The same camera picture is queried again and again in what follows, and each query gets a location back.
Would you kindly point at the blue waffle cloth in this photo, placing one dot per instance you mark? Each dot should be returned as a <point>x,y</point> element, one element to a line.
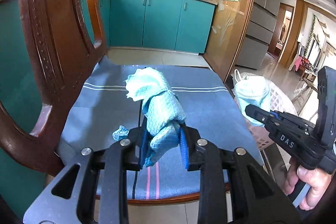
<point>161,108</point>

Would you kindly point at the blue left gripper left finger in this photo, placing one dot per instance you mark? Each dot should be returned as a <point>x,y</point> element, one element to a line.
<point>143,143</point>

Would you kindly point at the wooden stool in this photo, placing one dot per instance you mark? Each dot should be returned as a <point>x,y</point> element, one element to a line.
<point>306,101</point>

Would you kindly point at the small blue cloth scrap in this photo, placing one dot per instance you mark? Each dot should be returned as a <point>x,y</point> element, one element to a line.
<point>120,133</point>

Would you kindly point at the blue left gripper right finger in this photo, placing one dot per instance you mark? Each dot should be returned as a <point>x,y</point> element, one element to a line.
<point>184,149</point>

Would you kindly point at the brown wooden chair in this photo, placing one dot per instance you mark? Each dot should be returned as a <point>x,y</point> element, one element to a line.
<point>62,57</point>

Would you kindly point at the light blue bagged cloth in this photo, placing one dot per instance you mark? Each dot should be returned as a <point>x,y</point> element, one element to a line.
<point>252,89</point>

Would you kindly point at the blue towel on chair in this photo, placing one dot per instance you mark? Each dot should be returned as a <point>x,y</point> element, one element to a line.
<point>102,107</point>

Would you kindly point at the grey refrigerator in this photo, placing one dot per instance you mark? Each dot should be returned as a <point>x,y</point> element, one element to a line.
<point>259,33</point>

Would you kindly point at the glass sliding door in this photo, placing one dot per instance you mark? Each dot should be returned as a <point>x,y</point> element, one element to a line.
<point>226,36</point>

